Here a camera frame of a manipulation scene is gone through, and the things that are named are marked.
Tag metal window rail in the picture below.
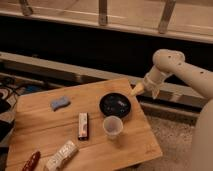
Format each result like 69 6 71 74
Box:
0 0 213 44

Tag blue sponge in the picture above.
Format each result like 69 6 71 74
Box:
50 96 71 111

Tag white wrapped packet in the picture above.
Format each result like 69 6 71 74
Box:
44 140 78 171

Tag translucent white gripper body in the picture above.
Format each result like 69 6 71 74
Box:
143 67 171 99

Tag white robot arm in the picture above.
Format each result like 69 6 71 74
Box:
131 49 213 171

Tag black ceramic bowl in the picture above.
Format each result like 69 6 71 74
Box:
99 93 131 118

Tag wooden table board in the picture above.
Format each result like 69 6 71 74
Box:
6 78 162 171

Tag cables and clutter pile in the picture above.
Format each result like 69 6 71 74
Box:
0 75 44 148

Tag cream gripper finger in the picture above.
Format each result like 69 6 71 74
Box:
131 83 145 96

